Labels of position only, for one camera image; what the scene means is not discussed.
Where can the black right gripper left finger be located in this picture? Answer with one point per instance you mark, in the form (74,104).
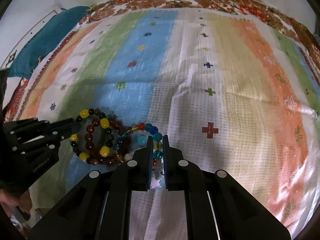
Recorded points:
(136,176)

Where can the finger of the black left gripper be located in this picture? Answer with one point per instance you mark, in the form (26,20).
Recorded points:
(66,127)

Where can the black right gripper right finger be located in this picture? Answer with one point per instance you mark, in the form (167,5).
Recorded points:
(185,176)

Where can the left human hand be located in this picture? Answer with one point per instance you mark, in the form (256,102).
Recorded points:
(23,202)

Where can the teal pillow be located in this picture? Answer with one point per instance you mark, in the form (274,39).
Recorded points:
(44,41)

